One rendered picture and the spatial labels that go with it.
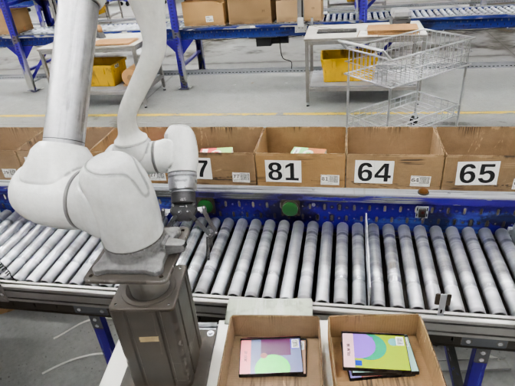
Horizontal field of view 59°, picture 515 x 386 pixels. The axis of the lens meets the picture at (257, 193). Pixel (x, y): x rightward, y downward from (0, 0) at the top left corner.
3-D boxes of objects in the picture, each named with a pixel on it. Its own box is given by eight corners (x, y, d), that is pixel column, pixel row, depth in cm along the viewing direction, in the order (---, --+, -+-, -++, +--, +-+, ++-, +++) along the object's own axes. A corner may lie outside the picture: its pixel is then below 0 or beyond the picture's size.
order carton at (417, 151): (345, 188, 198) (346, 154, 189) (346, 158, 222) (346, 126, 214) (440, 191, 190) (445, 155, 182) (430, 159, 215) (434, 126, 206)
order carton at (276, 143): (257, 186, 205) (254, 152, 196) (267, 157, 230) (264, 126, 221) (345, 188, 198) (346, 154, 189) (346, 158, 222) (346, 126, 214)
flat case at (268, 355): (303, 375, 131) (303, 371, 130) (238, 377, 132) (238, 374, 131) (300, 338, 143) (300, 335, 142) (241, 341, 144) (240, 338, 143)
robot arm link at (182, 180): (195, 169, 136) (196, 189, 135) (198, 175, 145) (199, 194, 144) (165, 171, 136) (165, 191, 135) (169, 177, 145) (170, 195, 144)
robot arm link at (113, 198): (144, 258, 105) (118, 177, 94) (80, 250, 111) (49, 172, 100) (175, 218, 118) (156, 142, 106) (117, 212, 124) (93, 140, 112)
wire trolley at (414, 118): (414, 122, 472) (426, 18, 420) (460, 139, 430) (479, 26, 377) (334, 150, 429) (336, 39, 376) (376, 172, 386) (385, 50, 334)
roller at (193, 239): (160, 300, 172) (158, 291, 169) (198, 223, 216) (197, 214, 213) (172, 302, 171) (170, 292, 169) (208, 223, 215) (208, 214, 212)
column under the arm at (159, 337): (203, 402, 128) (185, 320, 111) (116, 400, 131) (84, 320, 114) (217, 331, 150) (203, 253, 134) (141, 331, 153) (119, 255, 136)
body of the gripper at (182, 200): (167, 191, 136) (168, 221, 134) (195, 188, 136) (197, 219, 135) (171, 194, 143) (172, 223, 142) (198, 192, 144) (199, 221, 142)
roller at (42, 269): (24, 290, 183) (20, 281, 180) (87, 218, 227) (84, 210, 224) (35, 291, 182) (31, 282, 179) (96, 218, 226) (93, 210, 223)
